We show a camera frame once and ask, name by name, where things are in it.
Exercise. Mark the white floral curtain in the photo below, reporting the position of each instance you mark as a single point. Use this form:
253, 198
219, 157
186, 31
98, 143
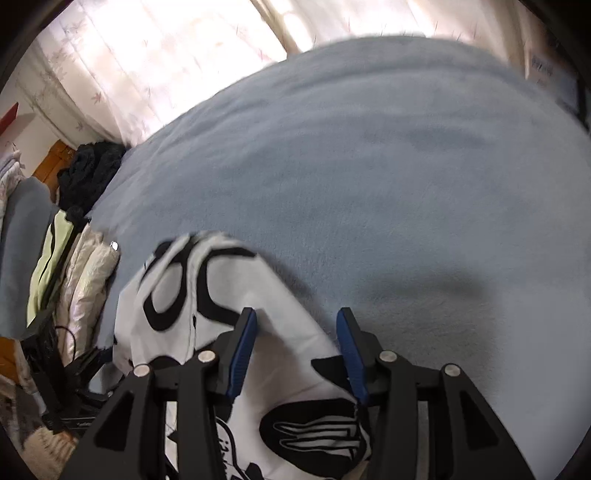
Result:
161, 60

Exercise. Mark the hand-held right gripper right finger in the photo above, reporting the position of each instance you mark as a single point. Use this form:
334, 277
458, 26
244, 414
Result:
353, 360

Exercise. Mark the red item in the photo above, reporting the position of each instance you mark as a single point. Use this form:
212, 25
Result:
9, 121

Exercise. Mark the light green garment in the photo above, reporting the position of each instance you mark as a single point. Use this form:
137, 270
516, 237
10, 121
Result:
48, 263

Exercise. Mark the black and white printed jacket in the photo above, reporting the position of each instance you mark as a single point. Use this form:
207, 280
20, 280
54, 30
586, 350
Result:
286, 374

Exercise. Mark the white puffer jacket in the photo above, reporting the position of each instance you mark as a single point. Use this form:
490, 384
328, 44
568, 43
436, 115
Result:
87, 281

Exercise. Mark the cream fuzzy cloth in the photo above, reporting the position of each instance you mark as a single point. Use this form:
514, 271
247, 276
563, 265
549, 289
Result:
46, 450

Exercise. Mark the blue bed blanket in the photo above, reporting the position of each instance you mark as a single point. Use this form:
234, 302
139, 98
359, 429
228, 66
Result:
369, 184

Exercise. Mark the grey-blue pillow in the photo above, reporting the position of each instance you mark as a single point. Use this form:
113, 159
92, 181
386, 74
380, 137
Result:
23, 258

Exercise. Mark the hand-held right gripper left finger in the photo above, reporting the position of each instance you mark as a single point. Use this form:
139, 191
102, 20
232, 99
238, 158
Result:
240, 355

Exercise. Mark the pale folded bedding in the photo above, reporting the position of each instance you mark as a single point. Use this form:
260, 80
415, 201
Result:
9, 170

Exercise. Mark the black garment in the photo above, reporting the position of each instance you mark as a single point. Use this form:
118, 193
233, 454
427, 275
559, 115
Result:
87, 175

